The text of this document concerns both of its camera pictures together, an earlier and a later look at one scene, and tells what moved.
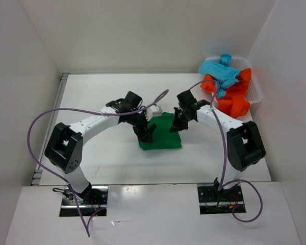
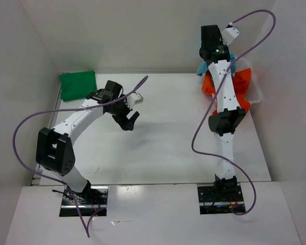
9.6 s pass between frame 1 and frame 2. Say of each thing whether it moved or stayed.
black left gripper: moved
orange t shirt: stayed
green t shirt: moved
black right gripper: moved
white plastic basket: stayed
